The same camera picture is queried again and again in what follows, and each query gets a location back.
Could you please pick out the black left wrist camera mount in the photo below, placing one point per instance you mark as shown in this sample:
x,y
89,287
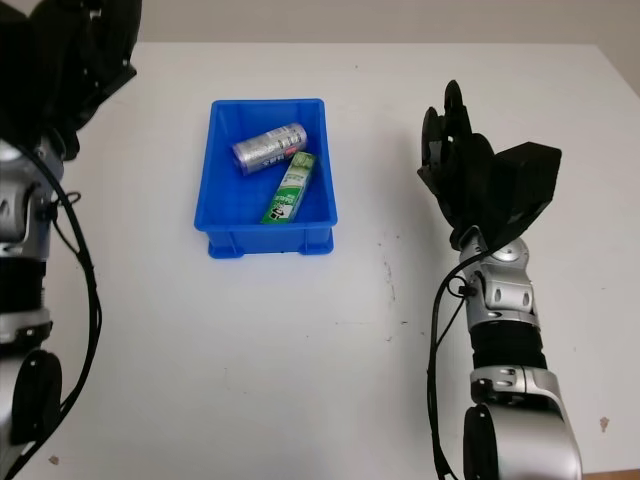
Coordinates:
x,y
10,75

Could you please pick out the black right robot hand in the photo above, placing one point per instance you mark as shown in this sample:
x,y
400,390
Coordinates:
x,y
465,180

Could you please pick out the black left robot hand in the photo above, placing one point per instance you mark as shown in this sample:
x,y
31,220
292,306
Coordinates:
x,y
80,60

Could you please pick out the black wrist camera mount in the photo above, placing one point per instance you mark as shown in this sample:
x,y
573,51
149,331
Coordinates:
x,y
10,75
530,175

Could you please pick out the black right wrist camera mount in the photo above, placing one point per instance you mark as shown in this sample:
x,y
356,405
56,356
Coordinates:
x,y
530,175

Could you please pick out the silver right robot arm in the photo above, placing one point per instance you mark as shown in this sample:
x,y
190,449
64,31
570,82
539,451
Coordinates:
x,y
505,290

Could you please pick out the green toothpaste box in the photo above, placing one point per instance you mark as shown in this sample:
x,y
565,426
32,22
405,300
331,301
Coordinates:
x,y
290,190

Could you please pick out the silver bag roll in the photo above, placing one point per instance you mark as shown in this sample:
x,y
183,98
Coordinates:
x,y
265,147

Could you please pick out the blue plastic tray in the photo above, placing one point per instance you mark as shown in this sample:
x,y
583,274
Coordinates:
x,y
220,200

